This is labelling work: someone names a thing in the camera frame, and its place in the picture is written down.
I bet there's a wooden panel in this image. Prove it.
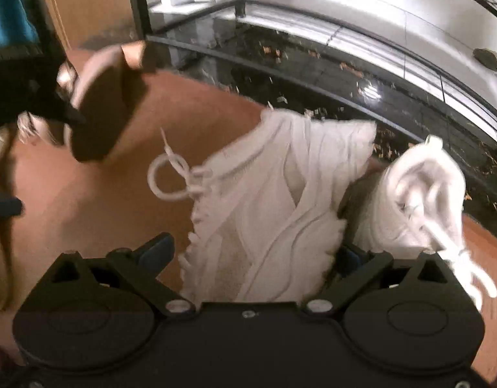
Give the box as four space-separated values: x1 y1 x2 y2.
40 0 136 49

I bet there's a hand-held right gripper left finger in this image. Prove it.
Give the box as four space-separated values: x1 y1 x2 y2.
50 232 197 318

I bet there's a black metal shoe rack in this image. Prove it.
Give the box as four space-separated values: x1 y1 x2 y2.
125 0 497 146

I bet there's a white knit sneaker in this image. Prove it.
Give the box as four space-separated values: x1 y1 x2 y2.
147 107 378 304
351 135 497 312

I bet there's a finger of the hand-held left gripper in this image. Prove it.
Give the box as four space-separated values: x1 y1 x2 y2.
52 89 87 127

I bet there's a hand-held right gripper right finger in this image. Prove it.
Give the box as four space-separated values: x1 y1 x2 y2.
301 244 456 317

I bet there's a beige high-heeled shoe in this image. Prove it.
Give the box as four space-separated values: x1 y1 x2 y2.
56 41 149 163

